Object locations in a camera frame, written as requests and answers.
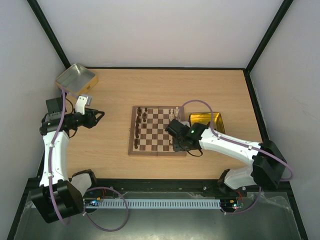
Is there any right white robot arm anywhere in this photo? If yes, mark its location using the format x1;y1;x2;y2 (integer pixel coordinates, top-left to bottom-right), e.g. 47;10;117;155
69;105;286;196

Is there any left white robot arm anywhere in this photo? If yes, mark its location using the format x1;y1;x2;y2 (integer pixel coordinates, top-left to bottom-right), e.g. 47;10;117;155
31;108;105;223

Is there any wooden chess board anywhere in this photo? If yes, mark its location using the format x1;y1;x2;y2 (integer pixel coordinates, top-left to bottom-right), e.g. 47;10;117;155
128;105;187;157

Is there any gold green tin box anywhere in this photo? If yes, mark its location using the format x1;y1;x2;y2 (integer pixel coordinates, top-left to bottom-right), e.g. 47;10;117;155
188;112;225;134

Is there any empty silver tin lid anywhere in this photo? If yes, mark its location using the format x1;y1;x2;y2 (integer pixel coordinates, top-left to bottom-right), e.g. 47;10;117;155
55;63;99;96

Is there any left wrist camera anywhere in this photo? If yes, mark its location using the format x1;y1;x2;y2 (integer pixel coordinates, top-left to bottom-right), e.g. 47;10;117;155
74;94;93;115

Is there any black aluminium frame rail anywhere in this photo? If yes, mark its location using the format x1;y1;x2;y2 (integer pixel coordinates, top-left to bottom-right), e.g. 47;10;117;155
24;177;292;198

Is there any white slotted cable duct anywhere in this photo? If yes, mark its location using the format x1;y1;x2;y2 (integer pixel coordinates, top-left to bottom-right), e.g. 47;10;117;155
86;199;221;210

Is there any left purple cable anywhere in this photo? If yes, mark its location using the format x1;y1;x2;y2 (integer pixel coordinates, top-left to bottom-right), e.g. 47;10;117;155
48;86;130;232

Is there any purple cable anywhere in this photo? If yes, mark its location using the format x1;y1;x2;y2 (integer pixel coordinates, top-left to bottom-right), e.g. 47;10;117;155
176;99;294;216
48;86;130;232

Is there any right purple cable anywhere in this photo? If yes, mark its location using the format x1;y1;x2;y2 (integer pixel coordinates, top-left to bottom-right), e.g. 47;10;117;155
176;99;294;216

